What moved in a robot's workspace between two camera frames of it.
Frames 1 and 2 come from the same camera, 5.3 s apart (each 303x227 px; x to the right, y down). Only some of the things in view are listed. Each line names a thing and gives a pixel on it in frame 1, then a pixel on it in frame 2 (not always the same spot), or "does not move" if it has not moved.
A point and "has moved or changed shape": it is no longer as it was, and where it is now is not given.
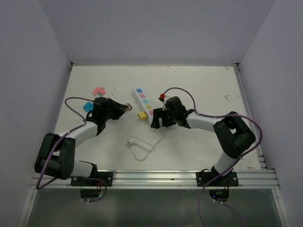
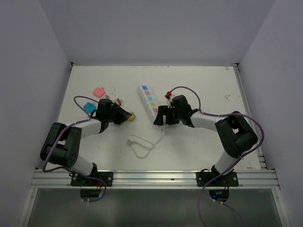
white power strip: x=146 y=102 has moved or changed shape
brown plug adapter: x=129 y=107 has moved or changed shape
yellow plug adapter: x=143 y=115 to x=132 y=117
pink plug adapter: x=99 y=89 does not move
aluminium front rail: x=248 y=178 does not move
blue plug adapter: x=88 y=106 does not move
